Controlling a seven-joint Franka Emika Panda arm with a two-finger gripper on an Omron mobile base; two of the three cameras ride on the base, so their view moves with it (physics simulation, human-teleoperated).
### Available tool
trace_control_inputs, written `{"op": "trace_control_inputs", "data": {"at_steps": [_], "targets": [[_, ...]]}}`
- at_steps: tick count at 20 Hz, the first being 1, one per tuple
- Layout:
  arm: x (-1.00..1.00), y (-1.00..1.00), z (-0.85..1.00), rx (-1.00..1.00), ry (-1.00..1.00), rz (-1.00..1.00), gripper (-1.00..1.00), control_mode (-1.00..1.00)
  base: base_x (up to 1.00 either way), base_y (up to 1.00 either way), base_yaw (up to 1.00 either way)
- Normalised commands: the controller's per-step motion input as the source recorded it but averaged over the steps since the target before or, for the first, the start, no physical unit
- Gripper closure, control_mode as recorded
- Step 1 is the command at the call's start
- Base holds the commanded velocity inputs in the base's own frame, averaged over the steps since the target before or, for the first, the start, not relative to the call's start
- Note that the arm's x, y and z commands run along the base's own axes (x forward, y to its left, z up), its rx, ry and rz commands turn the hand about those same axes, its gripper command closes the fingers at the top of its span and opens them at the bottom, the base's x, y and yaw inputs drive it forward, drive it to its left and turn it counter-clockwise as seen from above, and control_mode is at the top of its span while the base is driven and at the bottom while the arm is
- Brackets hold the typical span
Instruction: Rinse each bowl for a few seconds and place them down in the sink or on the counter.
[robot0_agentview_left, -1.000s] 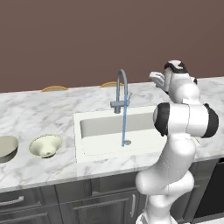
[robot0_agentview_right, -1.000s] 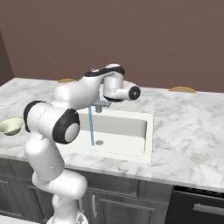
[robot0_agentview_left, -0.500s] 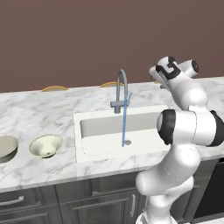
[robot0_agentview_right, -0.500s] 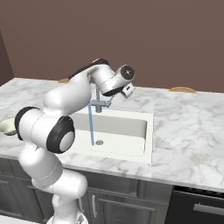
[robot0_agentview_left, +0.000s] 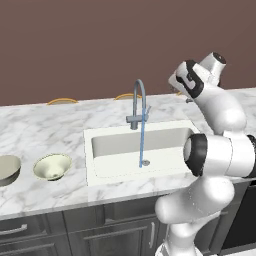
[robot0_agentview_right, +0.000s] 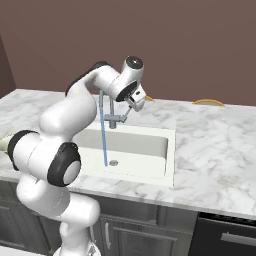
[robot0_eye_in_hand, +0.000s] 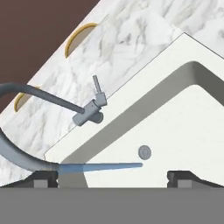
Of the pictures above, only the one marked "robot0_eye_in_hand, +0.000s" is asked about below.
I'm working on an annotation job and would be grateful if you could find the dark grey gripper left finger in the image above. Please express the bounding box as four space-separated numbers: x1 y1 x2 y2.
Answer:
0 170 60 189

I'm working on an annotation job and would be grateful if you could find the grey curved tap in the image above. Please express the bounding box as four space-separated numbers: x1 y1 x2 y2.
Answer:
0 74 109 173

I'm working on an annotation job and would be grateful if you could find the white sink basin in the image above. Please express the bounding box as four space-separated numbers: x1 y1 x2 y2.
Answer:
43 31 224 189

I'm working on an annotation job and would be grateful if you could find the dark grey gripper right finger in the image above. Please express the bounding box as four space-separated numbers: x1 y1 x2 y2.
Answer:
166 170 224 189

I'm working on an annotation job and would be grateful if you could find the grey sink drain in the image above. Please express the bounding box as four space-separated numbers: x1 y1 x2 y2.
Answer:
137 144 153 161

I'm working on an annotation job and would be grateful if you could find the blue water stream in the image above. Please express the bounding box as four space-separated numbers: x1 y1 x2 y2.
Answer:
57 162 144 176

